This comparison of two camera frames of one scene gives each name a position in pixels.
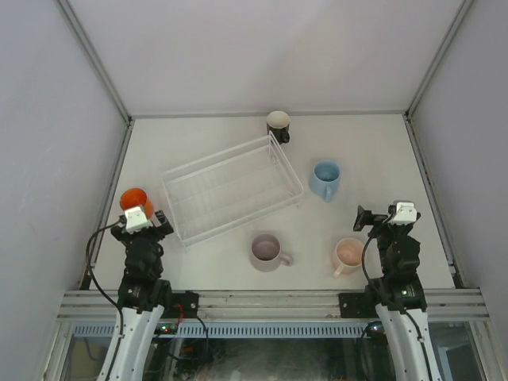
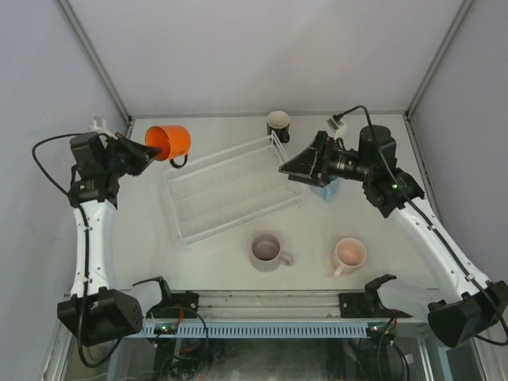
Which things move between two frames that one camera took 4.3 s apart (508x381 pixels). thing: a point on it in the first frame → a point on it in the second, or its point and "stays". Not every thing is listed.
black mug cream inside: x=279 y=122 stays
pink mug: x=347 y=256 stays
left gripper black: x=162 y=225 → x=120 y=155
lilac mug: x=266 y=255 stays
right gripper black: x=378 y=217 → x=321 y=155
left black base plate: x=189 y=302 stays
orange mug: x=133 y=198 → x=174 y=140
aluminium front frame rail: x=96 y=306 stays
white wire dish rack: x=230 y=188 stays
